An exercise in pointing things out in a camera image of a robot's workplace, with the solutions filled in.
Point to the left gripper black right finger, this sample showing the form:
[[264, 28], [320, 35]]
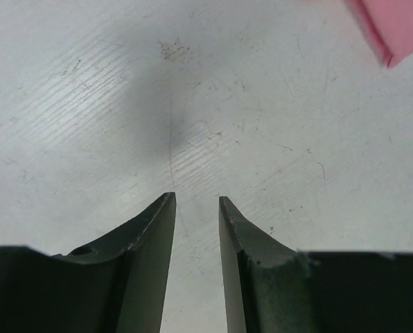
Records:
[[270, 287]]

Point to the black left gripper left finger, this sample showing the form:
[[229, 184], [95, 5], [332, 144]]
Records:
[[115, 283]]

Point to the pink t shirt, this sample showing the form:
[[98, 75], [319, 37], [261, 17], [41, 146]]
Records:
[[387, 26]]

